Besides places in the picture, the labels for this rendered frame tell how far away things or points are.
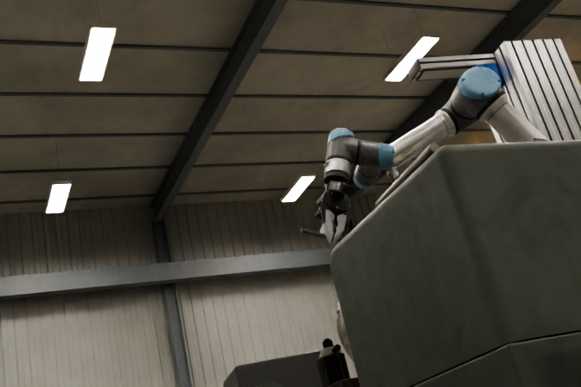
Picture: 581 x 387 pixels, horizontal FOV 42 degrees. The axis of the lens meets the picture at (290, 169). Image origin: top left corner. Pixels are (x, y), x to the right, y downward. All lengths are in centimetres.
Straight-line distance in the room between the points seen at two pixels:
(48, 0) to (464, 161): 991
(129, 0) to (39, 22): 132
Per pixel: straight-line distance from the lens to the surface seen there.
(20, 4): 1116
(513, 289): 140
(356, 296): 179
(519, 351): 136
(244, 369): 723
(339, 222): 204
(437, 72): 279
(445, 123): 240
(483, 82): 231
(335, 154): 213
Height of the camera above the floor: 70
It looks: 23 degrees up
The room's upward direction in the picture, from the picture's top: 14 degrees counter-clockwise
